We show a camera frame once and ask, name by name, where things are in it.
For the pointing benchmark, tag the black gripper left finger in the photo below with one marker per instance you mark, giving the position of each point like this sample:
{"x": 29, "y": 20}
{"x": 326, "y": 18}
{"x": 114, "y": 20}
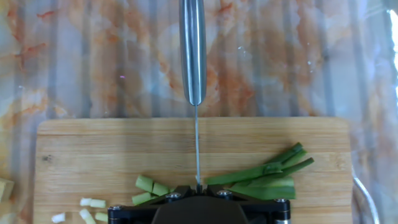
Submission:
{"x": 133, "y": 214}

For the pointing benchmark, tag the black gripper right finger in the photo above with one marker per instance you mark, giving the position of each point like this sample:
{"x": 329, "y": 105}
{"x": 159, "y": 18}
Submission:
{"x": 267, "y": 214}

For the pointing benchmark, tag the uncut green garlic stalks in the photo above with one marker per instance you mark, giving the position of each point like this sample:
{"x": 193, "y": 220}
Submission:
{"x": 264, "y": 191}

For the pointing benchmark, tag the bamboo cutting board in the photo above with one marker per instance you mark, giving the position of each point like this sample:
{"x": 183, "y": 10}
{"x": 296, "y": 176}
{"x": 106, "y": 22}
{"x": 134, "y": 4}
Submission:
{"x": 124, "y": 149}

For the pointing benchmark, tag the steel cleaver knife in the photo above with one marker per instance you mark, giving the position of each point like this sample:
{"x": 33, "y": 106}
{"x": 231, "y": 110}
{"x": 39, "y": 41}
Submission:
{"x": 192, "y": 56}

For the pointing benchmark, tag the cut green garlic piece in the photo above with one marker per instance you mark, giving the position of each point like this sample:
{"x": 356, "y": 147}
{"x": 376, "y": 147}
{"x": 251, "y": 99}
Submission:
{"x": 101, "y": 216}
{"x": 160, "y": 189}
{"x": 144, "y": 183}
{"x": 141, "y": 198}
{"x": 92, "y": 203}
{"x": 87, "y": 216}
{"x": 172, "y": 189}

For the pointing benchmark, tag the cut white garlic piece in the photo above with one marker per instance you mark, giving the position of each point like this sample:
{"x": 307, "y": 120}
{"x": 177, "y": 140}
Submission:
{"x": 58, "y": 217}

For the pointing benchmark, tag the clear glass dish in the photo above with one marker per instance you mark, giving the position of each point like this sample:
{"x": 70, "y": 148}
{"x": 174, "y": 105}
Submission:
{"x": 362, "y": 214}

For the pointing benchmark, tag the wooden peg rack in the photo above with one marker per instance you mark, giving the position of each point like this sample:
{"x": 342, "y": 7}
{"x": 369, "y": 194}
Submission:
{"x": 6, "y": 189}

